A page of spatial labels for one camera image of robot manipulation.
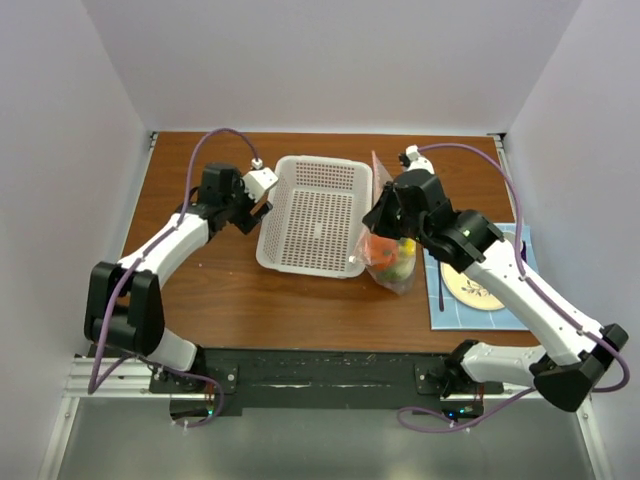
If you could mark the green fake vegetable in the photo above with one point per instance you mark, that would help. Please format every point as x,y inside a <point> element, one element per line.
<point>399,271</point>

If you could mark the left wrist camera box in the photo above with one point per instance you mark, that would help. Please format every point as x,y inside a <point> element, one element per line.
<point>259,182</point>

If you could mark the clear zip top bag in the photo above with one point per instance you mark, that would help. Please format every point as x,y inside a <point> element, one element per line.
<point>360,257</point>

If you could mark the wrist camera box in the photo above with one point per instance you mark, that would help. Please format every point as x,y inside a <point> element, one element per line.
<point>413,159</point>
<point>259,182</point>

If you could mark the white perforated plastic basket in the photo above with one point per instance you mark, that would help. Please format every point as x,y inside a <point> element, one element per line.
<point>316,217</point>

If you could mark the yellow fake lemon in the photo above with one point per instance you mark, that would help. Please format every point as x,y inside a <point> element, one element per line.
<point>406,247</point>

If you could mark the blue checked cloth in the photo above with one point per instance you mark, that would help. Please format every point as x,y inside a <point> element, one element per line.
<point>458,316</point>

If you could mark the purple plastic fork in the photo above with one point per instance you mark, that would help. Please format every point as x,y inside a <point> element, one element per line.
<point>441,298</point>

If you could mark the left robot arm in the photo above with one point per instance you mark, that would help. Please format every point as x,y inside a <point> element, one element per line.
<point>124,308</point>

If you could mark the cream plate with leaf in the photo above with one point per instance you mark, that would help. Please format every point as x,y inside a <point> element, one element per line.
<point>467,291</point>

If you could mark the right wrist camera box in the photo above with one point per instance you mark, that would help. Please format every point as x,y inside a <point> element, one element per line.
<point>413,159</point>

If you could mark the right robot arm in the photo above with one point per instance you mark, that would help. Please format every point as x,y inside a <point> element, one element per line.
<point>574,351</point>

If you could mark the orange fake pumpkin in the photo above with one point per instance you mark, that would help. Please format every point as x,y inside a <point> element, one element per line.
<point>382,251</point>

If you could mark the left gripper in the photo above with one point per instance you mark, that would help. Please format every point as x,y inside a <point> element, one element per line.
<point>245,222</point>

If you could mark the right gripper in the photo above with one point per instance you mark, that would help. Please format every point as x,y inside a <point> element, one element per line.
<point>376,219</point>

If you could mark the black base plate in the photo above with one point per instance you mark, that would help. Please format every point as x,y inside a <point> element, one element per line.
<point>329,379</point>

